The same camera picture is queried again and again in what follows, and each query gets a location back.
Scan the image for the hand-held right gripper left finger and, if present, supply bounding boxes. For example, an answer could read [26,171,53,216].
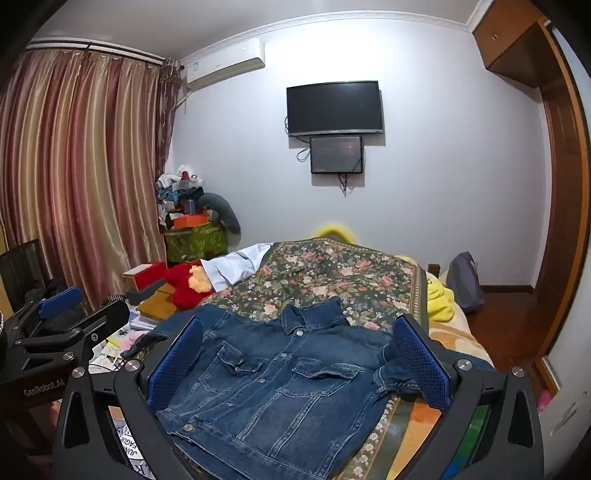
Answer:
[52,316,206,480]

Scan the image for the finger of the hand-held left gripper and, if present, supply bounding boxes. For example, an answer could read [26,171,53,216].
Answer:
[14,302,131,370]
[9,285,84,342]

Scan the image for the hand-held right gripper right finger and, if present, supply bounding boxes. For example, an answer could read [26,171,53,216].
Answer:
[392,314,546,480]

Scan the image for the blue denim jeans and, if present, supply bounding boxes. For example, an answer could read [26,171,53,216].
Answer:
[122,295,495,480]

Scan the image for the pile of clothes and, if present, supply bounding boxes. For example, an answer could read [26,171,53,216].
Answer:
[154,161,207,219]

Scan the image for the pile of papers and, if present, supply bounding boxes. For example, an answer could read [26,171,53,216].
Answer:
[87,308,158,372]

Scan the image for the black screen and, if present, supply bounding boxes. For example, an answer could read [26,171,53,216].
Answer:
[0,239,48,315]

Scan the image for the brown wooden box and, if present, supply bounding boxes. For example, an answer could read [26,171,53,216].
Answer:
[137,282,177,322]

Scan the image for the red and white box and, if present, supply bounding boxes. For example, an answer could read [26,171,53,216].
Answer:
[122,261,168,297]

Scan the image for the yellow fleece blanket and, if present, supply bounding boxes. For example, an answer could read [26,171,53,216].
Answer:
[392,255,459,325]

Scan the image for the red and yellow garment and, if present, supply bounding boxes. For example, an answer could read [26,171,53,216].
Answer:
[161,262,216,311]

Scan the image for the grey purple backpack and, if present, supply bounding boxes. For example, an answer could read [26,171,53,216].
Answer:
[445,251,485,315]

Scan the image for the white shirt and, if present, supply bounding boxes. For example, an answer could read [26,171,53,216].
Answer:
[200,243,274,292]

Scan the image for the green bag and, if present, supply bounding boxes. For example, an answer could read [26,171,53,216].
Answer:
[164,224,228,264]

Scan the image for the orange box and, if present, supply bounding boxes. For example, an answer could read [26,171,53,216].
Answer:
[173,213,208,230]

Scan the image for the dark floral blanket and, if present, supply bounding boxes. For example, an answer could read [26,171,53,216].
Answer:
[217,240,428,480]

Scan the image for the striped satin curtain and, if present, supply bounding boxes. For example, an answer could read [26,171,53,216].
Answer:
[0,46,182,315]

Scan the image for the yellow round object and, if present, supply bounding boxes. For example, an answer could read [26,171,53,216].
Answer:
[311,223,356,245]

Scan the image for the white air conditioner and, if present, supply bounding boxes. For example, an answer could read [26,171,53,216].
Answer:
[180,39,267,92]

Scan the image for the wooden overhead cabinet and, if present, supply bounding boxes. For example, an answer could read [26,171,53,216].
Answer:
[471,0,555,89]

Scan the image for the small black wall monitor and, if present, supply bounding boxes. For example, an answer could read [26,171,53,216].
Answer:
[309,135,364,175]

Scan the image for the wooden door frame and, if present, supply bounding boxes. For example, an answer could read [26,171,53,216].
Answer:
[531,18,591,370]

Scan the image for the curtain rail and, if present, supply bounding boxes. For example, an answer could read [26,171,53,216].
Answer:
[27,37,168,64]

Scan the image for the black wall television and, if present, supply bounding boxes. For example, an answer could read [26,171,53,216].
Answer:
[286,80,385,138]

